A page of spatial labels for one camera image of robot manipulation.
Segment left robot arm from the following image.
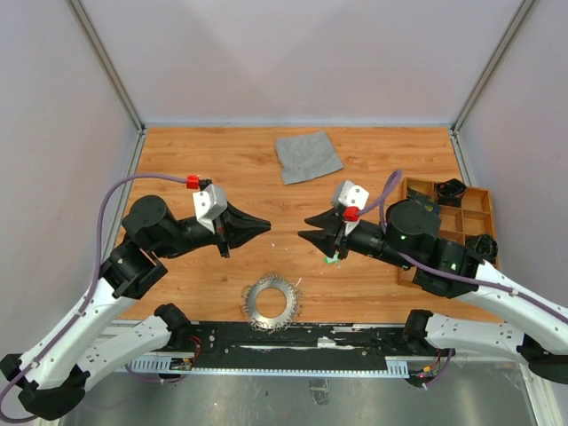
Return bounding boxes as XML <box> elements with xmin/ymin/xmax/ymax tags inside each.
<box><xmin>1</xmin><ymin>191</ymin><xmax>271</xmax><ymax>421</ymax></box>

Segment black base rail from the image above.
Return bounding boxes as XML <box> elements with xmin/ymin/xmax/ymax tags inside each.
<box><xmin>162</xmin><ymin>321</ymin><xmax>438</xmax><ymax>371</ymax></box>

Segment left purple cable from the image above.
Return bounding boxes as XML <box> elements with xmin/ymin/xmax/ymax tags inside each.
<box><xmin>0</xmin><ymin>172</ymin><xmax>203</xmax><ymax>422</ymax></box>

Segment rolled dark tie right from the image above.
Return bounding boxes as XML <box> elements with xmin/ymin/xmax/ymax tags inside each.
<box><xmin>465</xmin><ymin>233</ymin><xmax>498</xmax><ymax>264</ymax></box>

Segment green key tag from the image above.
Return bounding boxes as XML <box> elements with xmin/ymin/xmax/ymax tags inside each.
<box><xmin>324</xmin><ymin>253</ymin><xmax>341</xmax><ymax>266</ymax></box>

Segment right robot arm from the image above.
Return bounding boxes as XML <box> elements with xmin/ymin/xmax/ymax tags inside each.
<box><xmin>298</xmin><ymin>199</ymin><xmax>567</xmax><ymax>384</ymax></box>

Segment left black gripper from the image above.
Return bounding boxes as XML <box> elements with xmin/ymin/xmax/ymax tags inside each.
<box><xmin>154</xmin><ymin>200</ymin><xmax>273</xmax><ymax>256</ymax></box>

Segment wooden compartment tray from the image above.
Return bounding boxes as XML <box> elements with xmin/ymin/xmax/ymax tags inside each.
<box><xmin>400</xmin><ymin>177</ymin><xmax>499</xmax><ymax>267</ymax></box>

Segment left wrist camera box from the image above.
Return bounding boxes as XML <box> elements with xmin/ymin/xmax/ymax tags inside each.
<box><xmin>193</xmin><ymin>184</ymin><xmax>228</xmax><ymax>234</ymax></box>

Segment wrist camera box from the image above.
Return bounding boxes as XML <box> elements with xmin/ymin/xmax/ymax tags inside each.
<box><xmin>332</xmin><ymin>180</ymin><xmax>369</xmax><ymax>235</ymax></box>
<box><xmin>193</xmin><ymin>184</ymin><xmax>228</xmax><ymax>234</ymax></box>

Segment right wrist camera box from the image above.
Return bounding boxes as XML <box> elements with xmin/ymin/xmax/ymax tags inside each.
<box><xmin>332</xmin><ymin>180</ymin><xmax>369</xmax><ymax>235</ymax></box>

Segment rolled black tie top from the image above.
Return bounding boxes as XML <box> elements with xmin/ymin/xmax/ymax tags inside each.
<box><xmin>434</xmin><ymin>178</ymin><xmax>467</xmax><ymax>208</ymax></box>

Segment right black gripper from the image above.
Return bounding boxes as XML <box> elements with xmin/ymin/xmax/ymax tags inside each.
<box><xmin>298</xmin><ymin>206</ymin><xmax>414</xmax><ymax>269</ymax></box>

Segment grey cloth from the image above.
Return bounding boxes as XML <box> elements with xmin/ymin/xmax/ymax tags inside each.
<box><xmin>275</xmin><ymin>130</ymin><xmax>343</xmax><ymax>185</ymax></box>

